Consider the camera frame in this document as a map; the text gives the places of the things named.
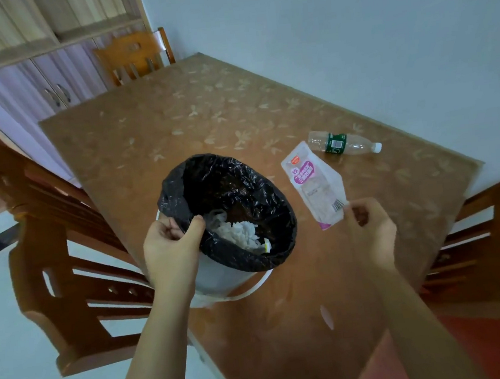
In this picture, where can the black trash bag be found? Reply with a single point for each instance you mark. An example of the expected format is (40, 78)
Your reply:
(231, 182)

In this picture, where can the person's right thumb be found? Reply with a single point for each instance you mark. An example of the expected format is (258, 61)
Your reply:
(358, 226)

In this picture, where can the white plastic trash bin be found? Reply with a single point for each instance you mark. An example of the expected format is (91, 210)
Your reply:
(217, 279)

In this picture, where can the person's left forearm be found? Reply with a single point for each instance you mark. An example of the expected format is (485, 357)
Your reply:
(159, 350)

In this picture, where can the person's right forearm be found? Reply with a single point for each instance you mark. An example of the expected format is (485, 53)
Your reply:
(417, 325)

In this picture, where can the white crumpled tissue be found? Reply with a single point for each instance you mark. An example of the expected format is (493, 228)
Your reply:
(239, 234)

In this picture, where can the clear crumpled plastic wrapper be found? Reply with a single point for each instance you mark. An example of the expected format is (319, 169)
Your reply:
(214, 219)

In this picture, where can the wooden cabinet with pale doors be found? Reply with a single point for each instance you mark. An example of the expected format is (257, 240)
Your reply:
(15, 82)

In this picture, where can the pink and white packet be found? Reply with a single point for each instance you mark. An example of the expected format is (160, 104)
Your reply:
(315, 185)

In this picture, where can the person's left thumb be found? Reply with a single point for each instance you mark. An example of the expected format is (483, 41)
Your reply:
(195, 232)

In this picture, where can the brown floral table cover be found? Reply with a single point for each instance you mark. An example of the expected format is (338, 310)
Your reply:
(207, 112)

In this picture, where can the clear bottle with green label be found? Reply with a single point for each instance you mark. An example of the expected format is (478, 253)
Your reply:
(351, 143)

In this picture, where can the person's right hand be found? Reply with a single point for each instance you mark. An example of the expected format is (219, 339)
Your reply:
(378, 236)

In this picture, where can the brown wooden chair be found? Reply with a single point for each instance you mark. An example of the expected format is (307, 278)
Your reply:
(131, 53)
(489, 243)
(65, 240)

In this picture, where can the person's left hand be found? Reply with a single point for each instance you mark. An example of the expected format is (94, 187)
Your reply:
(168, 256)

